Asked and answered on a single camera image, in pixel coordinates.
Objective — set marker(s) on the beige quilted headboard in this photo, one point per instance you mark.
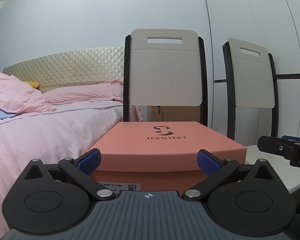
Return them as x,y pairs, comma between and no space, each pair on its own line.
72,68

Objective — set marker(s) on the near beige folding chair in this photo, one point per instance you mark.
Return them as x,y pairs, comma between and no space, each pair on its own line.
165,67

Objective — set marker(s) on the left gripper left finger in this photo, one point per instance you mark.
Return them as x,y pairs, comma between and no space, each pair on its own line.
50,198

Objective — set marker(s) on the bed with pink sheet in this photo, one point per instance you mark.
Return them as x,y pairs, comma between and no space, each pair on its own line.
67,132

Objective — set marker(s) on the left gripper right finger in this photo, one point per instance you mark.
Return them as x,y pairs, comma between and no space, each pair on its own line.
246,199

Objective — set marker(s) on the pink cardboard box base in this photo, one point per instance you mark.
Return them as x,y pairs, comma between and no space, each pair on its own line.
132,181

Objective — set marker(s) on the yellow plush on bed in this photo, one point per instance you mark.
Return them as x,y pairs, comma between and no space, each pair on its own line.
33,84

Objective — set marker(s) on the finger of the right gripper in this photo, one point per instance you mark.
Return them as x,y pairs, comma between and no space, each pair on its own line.
277,146
288,137

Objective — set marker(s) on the pink crumpled duvet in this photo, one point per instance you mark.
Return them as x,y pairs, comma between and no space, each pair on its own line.
18,97

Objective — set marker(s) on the pink pillow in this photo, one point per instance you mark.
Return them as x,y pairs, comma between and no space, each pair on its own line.
106,91

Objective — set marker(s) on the wooden nightstand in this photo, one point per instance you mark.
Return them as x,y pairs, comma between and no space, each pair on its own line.
174,113

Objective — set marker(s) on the pink box lid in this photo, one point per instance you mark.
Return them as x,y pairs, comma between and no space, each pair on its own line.
162,147

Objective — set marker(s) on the beige folding chair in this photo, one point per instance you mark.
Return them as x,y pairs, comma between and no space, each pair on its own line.
253,108
165,67

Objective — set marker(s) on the far beige folding chair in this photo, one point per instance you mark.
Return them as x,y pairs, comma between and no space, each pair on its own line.
253,108

